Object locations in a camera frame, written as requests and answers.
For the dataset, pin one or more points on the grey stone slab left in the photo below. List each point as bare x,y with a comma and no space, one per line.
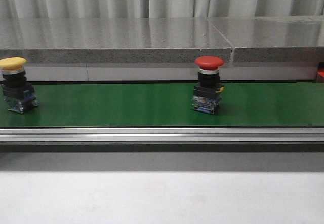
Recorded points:
111,41

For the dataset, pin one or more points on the grey stone slab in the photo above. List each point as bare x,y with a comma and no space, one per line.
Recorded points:
111,41
273,39

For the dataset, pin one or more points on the green conveyor belt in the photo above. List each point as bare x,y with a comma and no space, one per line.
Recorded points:
169,104

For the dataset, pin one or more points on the grey stone slab right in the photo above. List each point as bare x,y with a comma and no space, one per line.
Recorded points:
273,39

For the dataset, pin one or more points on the white base panel under slabs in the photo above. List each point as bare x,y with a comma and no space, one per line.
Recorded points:
167,72

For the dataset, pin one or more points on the red object at right edge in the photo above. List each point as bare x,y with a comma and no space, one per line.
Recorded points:
320,76

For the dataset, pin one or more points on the aluminium conveyor side rail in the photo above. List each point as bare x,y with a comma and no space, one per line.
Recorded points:
161,135

